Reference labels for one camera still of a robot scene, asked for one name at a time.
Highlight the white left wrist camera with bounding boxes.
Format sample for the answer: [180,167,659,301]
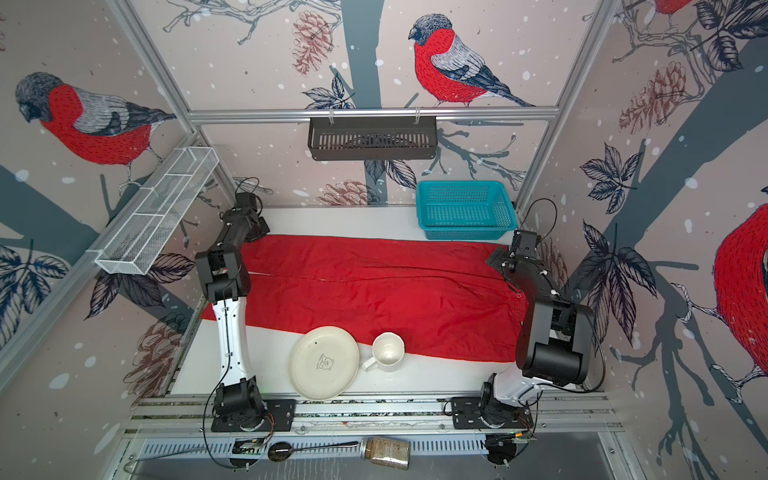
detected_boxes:
[234,192,262,212]

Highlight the red trousers with striped trim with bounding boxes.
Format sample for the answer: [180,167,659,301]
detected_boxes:
[200,233,529,364]

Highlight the white wire mesh shelf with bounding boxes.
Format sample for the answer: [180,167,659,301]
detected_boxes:
[95,146,219,275]

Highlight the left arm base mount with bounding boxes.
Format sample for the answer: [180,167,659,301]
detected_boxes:
[211,377,296,433]

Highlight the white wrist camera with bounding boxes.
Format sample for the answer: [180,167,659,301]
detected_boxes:
[234,192,262,212]
[509,230,540,260]

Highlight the black spoon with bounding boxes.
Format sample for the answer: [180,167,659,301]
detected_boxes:
[267,441,360,462]

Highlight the cream ceramic mug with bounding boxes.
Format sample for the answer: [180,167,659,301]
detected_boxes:
[361,332,405,372]

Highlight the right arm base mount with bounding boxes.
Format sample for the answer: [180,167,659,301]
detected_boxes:
[448,374,539,430]

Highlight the cream round plate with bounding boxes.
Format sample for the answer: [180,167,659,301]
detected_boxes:
[288,326,360,401]

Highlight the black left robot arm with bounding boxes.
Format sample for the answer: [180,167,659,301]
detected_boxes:
[195,192,270,387]

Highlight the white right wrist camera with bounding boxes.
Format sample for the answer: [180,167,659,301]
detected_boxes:
[509,230,540,260]

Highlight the black hanging wall basket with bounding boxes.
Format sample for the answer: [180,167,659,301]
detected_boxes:
[308,116,438,161]

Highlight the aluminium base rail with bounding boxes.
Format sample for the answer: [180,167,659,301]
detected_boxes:
[122,391,623,463]

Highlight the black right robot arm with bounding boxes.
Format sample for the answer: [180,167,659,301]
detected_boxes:
[481,230,594,407]

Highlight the teal plastic basket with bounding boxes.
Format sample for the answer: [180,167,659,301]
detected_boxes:
[416,180,518,241]

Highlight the glass jar with grains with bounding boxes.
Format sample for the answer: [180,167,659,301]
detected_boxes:
[360,437,411,470]

